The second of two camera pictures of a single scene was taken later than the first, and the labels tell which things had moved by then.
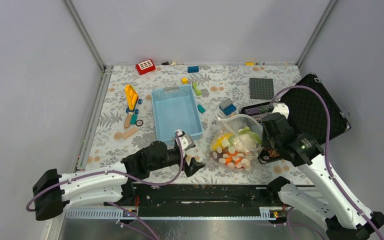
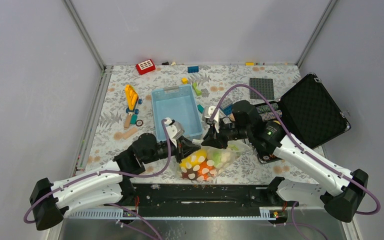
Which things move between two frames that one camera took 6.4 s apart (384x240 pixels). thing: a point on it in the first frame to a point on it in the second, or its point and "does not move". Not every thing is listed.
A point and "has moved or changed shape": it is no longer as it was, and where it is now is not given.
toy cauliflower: [247, 139] has moved or changed shape
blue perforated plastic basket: [175, 109] does not move
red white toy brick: [145, 67] does not move
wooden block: [127, 134] does not move
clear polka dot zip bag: [237, 142] has moved or changed shape
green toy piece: [198, 91] does not move
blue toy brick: [193, 69] does not move
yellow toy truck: [132, 100] does not move
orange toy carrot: [232, 157] to [204, 170]
